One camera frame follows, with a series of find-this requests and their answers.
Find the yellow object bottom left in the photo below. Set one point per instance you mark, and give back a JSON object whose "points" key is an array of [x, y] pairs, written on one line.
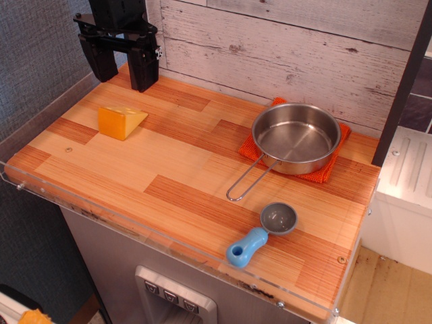
{"points": [[34, 317]]}

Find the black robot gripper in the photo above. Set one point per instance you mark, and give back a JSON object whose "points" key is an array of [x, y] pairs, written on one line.
{"points": [[120, 26]]}

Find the yellow toy cheese wedge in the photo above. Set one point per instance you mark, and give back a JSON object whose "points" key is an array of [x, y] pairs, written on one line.
{"points": [[119, 122]]}

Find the dark vertical post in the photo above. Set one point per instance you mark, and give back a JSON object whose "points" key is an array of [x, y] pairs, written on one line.
{"points": [[411, 70]]}

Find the stainless steel pan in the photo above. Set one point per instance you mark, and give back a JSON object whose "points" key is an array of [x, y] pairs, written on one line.
{"points": [[293, 139]]}

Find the silver toy fridge dispenser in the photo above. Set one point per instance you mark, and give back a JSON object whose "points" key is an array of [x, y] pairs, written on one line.
{"points": [[167, 301]]}

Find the white toy sink cabinet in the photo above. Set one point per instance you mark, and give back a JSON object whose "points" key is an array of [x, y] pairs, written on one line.
{"points": [[398, 223]]}

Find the clear acrylic table guard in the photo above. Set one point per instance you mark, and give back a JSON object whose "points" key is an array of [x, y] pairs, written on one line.
{"points": [[190, 219]]}

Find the blue grey toy scoop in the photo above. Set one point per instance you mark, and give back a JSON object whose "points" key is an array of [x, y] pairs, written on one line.
{"points": [[276, 219]]}

